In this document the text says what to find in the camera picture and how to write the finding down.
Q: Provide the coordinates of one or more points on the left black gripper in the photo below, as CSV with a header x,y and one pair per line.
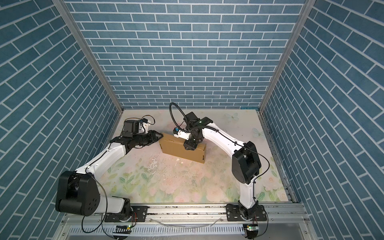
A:
x,y
152,136

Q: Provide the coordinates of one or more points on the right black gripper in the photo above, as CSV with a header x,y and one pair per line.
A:
x,y
189,145

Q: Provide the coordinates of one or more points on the brown cardboard box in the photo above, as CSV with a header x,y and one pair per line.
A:
x,y
175,146

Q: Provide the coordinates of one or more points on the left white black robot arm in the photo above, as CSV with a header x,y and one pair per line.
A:
x,y
78,190

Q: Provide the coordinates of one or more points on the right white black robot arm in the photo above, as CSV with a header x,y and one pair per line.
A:
x,y
246,163

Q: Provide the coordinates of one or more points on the floral table mat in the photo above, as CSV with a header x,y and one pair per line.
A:
x,y
147,175

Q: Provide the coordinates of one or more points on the left green circuit board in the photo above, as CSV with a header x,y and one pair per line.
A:
x,y
126,229

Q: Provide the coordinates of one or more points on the green circuit board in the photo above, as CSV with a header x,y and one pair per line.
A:
x,y
126,229
251,227

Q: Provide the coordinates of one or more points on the right green circuit board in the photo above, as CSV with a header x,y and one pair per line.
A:
x,y
251,227

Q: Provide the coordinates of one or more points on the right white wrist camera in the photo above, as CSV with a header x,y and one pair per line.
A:
x,y
178,133

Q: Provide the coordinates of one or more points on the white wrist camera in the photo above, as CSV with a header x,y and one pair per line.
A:
x,y
178,133
143,126

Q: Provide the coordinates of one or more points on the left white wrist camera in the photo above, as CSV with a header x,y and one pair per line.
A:
x,y
143,126

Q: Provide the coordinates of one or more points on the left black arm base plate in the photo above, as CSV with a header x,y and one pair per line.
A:
x,y
134,214

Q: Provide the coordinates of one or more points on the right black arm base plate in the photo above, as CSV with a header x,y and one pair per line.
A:
x,y
237,213

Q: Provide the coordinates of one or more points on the white slotted cable duct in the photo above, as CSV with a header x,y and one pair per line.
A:
x,y
160,230

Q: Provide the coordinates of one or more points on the aluminium mounting rail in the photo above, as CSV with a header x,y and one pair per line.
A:
x,y
181,214

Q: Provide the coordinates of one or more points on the left aluminium corner post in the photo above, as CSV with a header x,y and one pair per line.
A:
x,y
77,34

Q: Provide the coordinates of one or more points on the aluminium corner post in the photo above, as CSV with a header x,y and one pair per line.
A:
x,y
303,16
77,34

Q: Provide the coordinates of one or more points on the right aluminium corner post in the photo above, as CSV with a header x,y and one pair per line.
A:
x,y
303,16

